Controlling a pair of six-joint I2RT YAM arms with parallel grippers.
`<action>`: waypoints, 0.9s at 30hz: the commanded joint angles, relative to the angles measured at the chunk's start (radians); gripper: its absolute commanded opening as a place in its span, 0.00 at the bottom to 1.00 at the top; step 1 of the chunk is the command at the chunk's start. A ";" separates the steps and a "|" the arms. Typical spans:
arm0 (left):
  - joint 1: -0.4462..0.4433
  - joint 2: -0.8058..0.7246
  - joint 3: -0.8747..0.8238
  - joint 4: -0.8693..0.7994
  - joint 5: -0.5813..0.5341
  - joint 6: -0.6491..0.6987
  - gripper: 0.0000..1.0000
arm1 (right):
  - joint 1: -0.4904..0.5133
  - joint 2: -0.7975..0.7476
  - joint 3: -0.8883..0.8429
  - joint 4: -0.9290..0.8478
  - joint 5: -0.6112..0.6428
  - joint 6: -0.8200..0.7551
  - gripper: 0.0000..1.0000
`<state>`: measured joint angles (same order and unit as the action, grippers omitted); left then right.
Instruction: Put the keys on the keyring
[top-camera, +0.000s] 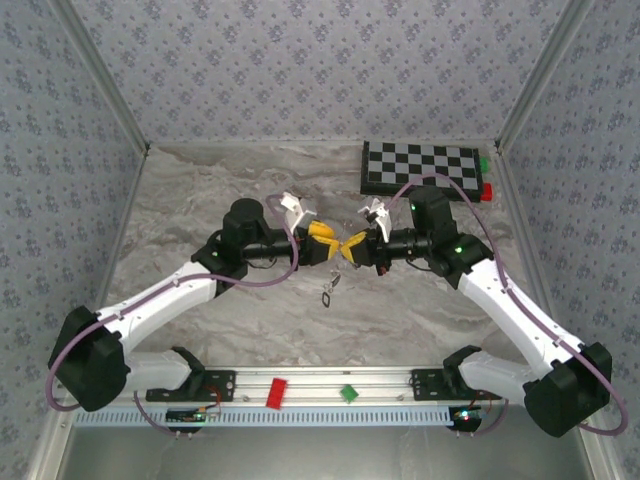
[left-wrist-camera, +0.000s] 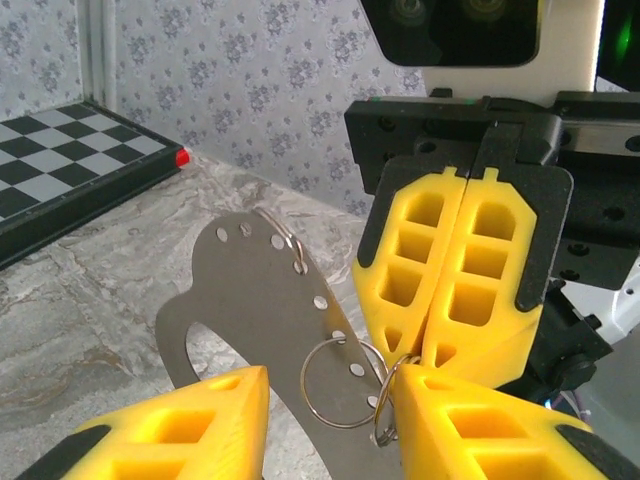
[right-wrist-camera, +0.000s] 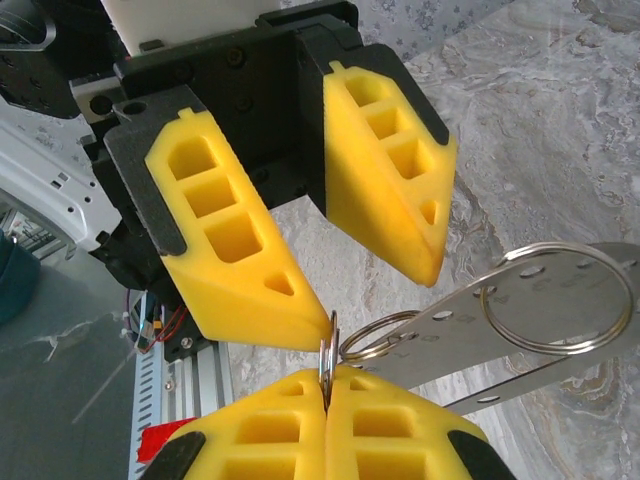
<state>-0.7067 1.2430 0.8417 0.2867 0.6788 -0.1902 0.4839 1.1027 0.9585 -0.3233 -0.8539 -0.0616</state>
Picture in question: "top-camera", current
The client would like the black and grey checkerboard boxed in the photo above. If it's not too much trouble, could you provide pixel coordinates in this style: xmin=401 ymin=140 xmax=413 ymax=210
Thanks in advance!
xmin=359 ymin=140 xmax=485 ymax=204

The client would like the red toy brick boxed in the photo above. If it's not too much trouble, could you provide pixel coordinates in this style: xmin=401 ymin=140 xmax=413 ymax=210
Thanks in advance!
xmin=264 ymin=377 xmax=290 ymax=411

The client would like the grey metal shelf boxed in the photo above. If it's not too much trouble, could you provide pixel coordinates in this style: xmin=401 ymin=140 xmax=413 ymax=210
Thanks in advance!
xmin=29 ymin=405 xmax=619 ymax=480

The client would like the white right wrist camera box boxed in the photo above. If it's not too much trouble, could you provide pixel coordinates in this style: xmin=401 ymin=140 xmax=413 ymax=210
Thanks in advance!
xmin=358 ymin=197 xmax=392 ymax=245

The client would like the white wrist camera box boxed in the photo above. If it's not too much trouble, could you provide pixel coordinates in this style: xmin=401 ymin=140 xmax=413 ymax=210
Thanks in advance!
xmin=278 ymin=193 xmax=317 ymax=235
xmin=358 ymin=197 xmax=392 ymax=245

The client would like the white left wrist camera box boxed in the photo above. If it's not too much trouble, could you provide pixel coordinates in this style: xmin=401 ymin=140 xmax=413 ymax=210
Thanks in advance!
xmin=278 ymin=193 xmax=317 ymax=235

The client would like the aluminium table edge rail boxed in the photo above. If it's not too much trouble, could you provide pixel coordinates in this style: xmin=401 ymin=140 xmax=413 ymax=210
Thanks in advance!
xmin=494 ymin=147 xmax=574 ymax=351
xmin=93 ymin=147 xmax=151 ymax=314

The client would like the aluminium mounting rail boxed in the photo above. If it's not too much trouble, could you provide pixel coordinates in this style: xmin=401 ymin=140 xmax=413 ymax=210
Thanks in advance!
xmin=127 ymin=364 xmax=526 ymax=407

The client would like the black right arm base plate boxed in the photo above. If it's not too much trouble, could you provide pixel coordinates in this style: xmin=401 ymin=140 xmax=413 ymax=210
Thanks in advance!
xmin=410 ymin=368 xmax=503 ymax=403

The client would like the pale blue slotted cable duct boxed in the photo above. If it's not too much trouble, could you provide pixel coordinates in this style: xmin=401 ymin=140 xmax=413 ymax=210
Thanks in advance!
xmin=74 ymin=405 xmax=454 ymax=429

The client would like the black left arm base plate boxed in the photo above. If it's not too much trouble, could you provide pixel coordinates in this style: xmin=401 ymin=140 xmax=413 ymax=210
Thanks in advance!
xmin=145 ymin=368 xmax=237 ymax=403

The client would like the aluminium frame post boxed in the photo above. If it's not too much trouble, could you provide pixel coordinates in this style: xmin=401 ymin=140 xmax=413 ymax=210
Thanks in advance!
xmin=493 ymin=0 xmax=600 ymax=154
xmin=49 ymin=0 xmax=152 ymax=154

